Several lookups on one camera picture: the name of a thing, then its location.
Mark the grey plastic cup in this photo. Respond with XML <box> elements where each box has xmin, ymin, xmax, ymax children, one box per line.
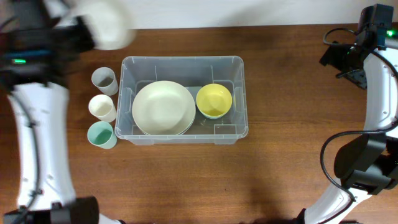
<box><xmin>91</xmin><ymin>67</ymin><xmax>119</xmax><ymax>96</ymax></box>

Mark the small white bowl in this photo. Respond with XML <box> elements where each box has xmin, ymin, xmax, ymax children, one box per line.
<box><xmin>72</xmin><ymin>0</ymin><xmax>136</xmax><ymax>50</ymax></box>

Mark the cream plastic cup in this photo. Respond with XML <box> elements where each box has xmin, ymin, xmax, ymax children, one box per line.
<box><xmin>88</xmin><ymin>95</ymin><xmax>116</xmax><ymax>123</ymax></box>

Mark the mint green plastic cup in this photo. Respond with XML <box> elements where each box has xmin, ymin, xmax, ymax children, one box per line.
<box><xmin>87</xmin><ymin>121</ymin><xmax>117</xmax><ymax>149</ymax></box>

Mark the cream white bowl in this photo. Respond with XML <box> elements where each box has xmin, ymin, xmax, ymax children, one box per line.
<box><xmin>132</xmin><ymin>81</ymin><xmax>196</xmax><ymax>135</ymax></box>

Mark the small yellow bowl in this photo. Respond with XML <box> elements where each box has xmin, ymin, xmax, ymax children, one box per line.
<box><xmin>196</xmin><ymin>83</ymin><xmax>233</xmax><ymax>115</ymax></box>

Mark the small mint green bowl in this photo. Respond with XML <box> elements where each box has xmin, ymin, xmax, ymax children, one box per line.
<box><xmin>200</xmin><ymin>111</ymin><xmax>227</xmax><ymax>119</ymax></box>

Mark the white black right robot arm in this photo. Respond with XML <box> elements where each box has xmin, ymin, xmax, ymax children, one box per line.
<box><xmin>295</xmin><ymin>47</ymin><xmax>397</xmax><ymax>224</ymax></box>

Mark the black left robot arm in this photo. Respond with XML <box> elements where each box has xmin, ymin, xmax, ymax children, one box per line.
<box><xmin>1</xmin><ymin>0</ymin><xmax>135</xmax><ymax>223</ymax></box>

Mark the clear plastic storage container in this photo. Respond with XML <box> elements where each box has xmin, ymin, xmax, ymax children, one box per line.
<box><xmin>114</xmin><ymin>56</ymin><xmax>249</xmax><ymax>145</ymax></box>

